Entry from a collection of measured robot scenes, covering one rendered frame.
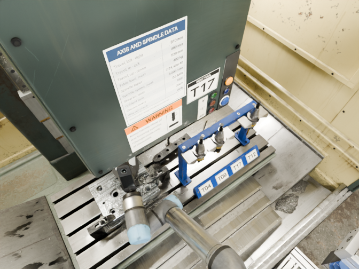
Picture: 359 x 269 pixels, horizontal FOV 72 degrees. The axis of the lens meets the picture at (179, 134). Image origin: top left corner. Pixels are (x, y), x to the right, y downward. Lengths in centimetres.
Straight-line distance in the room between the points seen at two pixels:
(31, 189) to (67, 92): 159
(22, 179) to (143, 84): 166
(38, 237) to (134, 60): 143
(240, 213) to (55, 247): 108
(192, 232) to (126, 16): 68
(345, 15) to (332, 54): 17
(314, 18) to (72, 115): 115
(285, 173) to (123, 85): 135
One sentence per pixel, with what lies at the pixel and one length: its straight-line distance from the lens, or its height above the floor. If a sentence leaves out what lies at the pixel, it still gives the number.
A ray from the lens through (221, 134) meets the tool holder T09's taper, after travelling 109.
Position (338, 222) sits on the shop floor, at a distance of 260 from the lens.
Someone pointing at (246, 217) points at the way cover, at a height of 73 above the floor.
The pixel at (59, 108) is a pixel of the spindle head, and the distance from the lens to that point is 45.
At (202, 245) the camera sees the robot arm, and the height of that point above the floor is 136.
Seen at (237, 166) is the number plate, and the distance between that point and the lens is 142.
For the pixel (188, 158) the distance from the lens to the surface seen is 109.
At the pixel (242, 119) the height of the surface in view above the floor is 122.
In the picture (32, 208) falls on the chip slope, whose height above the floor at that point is 66.
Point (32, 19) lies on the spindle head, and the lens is 37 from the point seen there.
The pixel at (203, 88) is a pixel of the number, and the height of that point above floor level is 172.
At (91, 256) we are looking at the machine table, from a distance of 136.
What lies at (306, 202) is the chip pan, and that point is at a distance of 177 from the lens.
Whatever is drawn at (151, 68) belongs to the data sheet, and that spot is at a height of 186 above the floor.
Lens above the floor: 218
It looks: 56 degrees down
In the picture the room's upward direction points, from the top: 1 degrees counter-clockwise
